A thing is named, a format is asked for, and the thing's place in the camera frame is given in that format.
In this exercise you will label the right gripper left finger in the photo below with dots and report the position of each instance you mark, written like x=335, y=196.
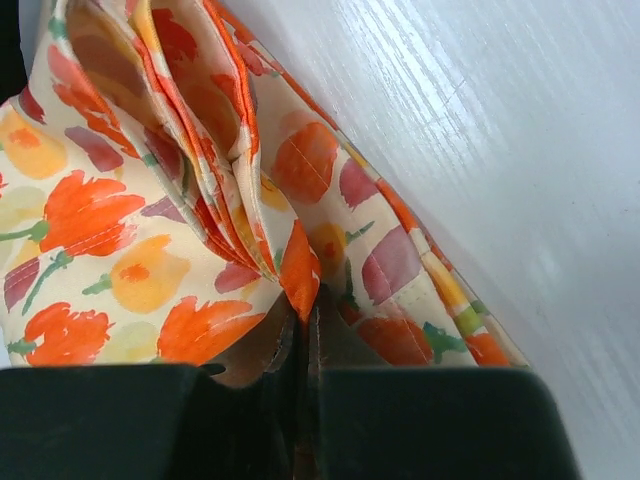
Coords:
x=263, y=349

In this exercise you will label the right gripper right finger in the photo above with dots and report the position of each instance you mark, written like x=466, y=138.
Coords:
x=332, y=344

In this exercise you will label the orange floral skirt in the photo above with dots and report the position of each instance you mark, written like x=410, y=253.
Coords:
x=165, y=182

